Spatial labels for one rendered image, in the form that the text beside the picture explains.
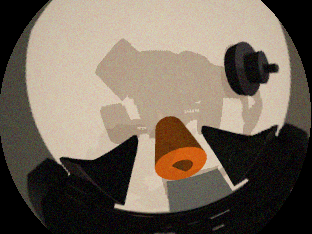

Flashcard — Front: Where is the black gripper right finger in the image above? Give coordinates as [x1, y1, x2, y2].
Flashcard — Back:
[201, 125, 279, 186]

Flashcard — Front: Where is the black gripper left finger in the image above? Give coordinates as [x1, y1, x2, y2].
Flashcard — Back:
[59, 136, 139, 206]

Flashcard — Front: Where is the orange knob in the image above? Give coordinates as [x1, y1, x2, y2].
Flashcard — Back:
[155, 117, 207, 181]

